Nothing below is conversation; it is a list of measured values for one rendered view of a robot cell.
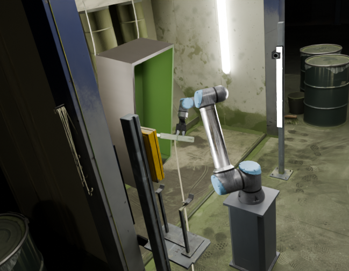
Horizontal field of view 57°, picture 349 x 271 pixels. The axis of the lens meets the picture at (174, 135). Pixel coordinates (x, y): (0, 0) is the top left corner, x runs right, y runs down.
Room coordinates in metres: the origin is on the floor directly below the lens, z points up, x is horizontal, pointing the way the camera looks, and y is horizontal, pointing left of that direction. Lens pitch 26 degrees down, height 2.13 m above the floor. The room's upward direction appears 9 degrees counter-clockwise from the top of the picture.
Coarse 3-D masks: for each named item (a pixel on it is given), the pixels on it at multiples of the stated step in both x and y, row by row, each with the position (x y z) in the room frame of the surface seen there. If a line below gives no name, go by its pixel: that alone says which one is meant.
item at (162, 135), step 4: (160, 136) 2.54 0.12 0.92; (164, 136) 2.54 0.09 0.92; (168, 136) 2.54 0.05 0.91; (172, 136) 2.55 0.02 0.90; (176, 136) 2.55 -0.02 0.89; (180, 136) 2.56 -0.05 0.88; (184, 136) 2.56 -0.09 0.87; (180, 140) 2.54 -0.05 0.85; (184, 140) 2.54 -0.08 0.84; (188, 140) 2.55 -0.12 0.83; (192, 140) 2.55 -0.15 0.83
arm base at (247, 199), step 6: (240, 192) 1.86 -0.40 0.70; (246, 192) 1.82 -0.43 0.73; (252, 192) 1.80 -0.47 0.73; (258, 192) 1.81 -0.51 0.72; (264, 192) 1.86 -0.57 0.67; (240, 198) 1.84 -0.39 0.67; (246, 198) 1.81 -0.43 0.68; (252, 198) 1.79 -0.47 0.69; (258, 198) 1.79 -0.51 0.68; (264, 198) 1.82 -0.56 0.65; (252, 204) 1.78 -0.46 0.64
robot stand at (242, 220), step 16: (272, 192) 1.88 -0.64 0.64; (240, 208) 1.77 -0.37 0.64; (256, 208) 1.74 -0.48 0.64; (272, 208) 1.82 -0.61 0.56; (240, 224) 1.79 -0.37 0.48; (256, 224) 1.71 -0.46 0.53; (272, 224) 1.81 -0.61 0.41; (240, 240) 1.80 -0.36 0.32; (256, 240) 1.71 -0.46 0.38; (272, 240) 1.81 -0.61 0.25; (240, 256) 1.80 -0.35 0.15; (256, 256) 1.72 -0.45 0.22; (272, 256) 1.80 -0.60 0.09
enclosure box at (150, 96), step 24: (120, 48) 2.68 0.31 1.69; (144, 48) 2.68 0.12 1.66; (168, 48) 2.75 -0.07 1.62; (120, 72) 2.40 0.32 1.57; (144, 72) 3.04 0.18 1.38; (168, 72) 2.88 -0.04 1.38; (120, 96) 2.44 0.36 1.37; (144, 96) 3.08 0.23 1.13; (168, 96) 2.91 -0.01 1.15; (144, 120) 3.12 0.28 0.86; (168, 120) 2.94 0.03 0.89; (120, 144) 2.52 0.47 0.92; (168, 144) 2.97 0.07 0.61
